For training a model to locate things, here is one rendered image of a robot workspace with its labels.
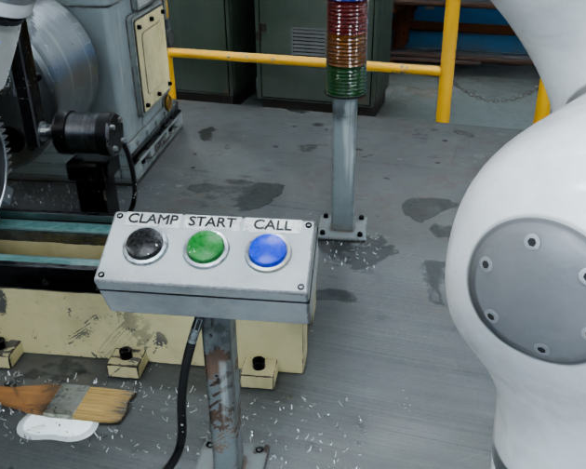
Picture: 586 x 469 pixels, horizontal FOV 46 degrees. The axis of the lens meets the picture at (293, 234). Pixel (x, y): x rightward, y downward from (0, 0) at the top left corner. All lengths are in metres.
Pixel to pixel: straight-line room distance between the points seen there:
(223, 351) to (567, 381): 0.36
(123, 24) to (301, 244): 0.84
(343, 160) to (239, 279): 0.57
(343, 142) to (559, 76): 0.67
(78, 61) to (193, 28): 3.09
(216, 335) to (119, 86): 0.76
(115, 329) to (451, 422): 0.40
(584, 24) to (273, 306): 0.30
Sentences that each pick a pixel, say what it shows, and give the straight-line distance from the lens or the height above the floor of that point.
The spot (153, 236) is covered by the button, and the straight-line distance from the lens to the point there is 0.57.
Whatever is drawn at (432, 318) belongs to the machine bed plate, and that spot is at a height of 0.80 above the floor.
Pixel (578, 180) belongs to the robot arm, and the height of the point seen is 1.23.
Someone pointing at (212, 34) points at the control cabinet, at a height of 0.45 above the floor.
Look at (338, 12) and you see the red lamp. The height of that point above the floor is 1.15.
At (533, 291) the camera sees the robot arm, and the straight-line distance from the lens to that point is 0.29.
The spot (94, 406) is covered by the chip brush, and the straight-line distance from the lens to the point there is 0.83.
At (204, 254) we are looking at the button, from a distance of 0.55.
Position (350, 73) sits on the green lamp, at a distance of 1.03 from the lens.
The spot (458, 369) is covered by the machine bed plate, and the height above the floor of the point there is 0.80.
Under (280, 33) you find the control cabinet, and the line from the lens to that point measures 4.04.
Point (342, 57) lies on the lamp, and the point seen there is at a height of 1.09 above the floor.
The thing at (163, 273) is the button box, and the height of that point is 1.05.
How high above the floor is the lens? 1.34
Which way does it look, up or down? 28 degrees down
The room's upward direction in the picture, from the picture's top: 1 degrees counter-clockwise
